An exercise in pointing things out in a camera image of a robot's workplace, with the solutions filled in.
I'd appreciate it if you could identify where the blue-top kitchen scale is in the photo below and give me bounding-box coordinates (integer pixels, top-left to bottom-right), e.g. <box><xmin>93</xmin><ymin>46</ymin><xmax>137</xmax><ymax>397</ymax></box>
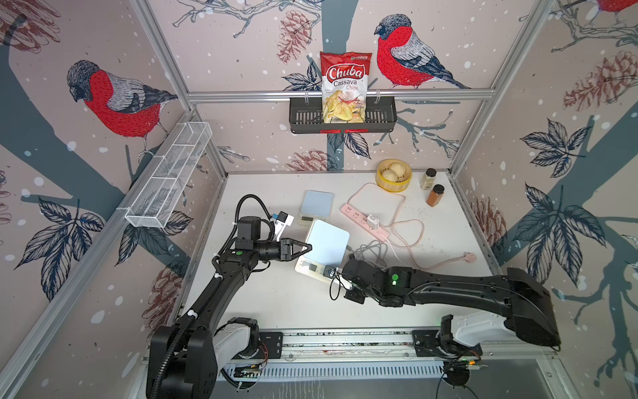
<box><xmin>295</xmin><ymin>219</ymin><xmax>350</xmax><ymax>284</ymax></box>
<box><xmin>298</xmin><ymin>191</ymin><xmax>334</xmax><ymax>225</ymax></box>

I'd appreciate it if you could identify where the white USB cable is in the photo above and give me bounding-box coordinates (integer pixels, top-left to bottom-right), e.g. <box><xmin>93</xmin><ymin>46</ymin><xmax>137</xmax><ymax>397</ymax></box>
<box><xmin>328</xmin><ymin>226</ymin><xmax>400</xmax><ymax>301</ymax></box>

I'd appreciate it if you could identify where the white charger adapter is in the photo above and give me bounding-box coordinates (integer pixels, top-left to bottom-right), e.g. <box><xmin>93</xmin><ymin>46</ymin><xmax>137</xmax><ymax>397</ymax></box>
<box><xmin>367</xmin><ymin>214</ymin><xmax>380</xmax><ymax>230</ymax></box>

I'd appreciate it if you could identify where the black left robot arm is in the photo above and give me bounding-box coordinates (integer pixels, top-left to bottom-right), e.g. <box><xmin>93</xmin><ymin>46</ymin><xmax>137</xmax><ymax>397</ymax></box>
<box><xmin>146</xmin><ymin>212</ymin><xmax>312</xmax><ymax>398</ymax></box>

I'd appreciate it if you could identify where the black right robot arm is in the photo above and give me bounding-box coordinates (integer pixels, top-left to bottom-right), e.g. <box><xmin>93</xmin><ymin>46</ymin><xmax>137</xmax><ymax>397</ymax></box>
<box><xmin>340</xmin><ymin>257</ymin><xmax>561</xmax><ymax>360</ymax></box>

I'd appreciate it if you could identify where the pink power strip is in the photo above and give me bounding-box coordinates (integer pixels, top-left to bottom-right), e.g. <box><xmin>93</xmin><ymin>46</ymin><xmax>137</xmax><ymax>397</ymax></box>
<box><xmin>341</xmin><ymin>204</ymin><xmax>390</xmax><ymax>242</ymax></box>

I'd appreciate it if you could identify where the brown spice jar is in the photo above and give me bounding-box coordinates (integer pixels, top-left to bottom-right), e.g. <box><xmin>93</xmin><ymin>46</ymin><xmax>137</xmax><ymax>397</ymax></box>
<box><xmin>426</xmin><ymin>184</ymin><xmax>445</xmax><ymax>207</ymax></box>

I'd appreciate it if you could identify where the bun in bowl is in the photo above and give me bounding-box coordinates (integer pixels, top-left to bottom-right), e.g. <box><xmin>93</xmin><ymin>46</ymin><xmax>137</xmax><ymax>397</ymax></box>
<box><xmin>381</xmin><ymin>170</ymin><xmax>399</xmax><ymax>182</ymax></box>
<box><xmin>389</xmin><ymin>162</ymin><xmax>406</xmax><ymax>178</ymax></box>

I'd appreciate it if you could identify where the light spice jar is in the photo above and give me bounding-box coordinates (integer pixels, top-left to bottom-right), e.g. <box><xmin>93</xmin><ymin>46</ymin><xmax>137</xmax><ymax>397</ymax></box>
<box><xmin>420</xmin><ymin>168</ymin><xmax>437</xmax><ymax>191</ymax></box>

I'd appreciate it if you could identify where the yellow rimmed wooden bowl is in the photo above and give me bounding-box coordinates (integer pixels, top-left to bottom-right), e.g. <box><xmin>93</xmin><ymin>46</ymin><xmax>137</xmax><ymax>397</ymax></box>
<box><xmin>375</xmin><ymin>159</ymin><xmax>412</xmax><ymax>193</ymax></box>

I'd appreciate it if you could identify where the red cassava chips bag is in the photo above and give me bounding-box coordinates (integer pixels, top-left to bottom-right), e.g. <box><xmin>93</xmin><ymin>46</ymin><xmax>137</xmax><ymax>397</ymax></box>
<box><xmin>320</xmin><ymin>52</ymin><xmax>372</xmax><ymax>124</ymax></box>

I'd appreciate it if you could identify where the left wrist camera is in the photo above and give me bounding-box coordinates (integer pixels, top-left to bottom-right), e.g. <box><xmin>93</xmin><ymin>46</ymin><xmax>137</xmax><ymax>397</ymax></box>
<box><xmin>272</xmin><ymin>211</ymin><xmax>294</xmax><ymax>241</ymax></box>

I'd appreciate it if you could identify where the grey USB cable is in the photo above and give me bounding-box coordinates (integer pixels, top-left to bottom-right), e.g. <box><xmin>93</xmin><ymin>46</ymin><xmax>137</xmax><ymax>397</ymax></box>
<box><xmin>353</xmin><ymin>240</ymin><xmax>390</xmax><ymax>265</ymax></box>

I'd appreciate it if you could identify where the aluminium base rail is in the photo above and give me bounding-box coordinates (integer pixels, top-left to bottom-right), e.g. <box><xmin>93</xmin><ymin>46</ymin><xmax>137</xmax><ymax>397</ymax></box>
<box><xmin>208</xmin><ymin>325</ymin><xmax>552</xmax><ymax>365</ymax></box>

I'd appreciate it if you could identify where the black hanging wire basket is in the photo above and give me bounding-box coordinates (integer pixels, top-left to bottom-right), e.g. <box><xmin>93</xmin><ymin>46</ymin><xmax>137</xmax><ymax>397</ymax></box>
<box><xmin>289</xmin><ymin>96</ymin><xmax>397</xmax><ymax>134</ymax></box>

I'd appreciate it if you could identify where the white mesh wall shelf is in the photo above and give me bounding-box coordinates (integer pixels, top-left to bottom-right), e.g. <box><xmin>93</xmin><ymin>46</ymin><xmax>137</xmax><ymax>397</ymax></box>
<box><xmin>125</xmin><ymin>121</ymin><xmax>212</xmax><ymax>229</ymax></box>

